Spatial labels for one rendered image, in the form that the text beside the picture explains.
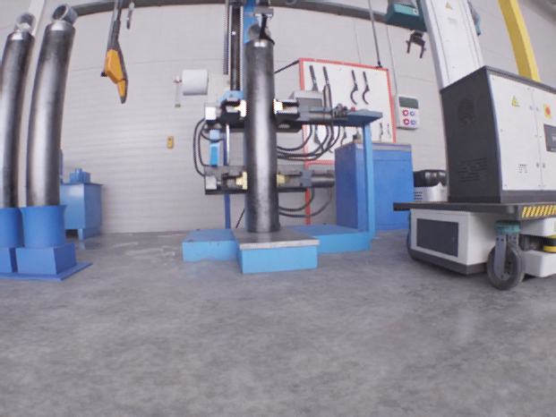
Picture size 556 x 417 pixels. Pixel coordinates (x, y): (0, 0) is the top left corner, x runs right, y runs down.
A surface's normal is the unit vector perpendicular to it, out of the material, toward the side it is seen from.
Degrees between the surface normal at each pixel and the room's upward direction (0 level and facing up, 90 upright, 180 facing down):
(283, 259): 90
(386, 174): 90
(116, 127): 90
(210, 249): 90
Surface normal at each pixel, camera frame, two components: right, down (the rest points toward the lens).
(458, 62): 0.10, 0.03
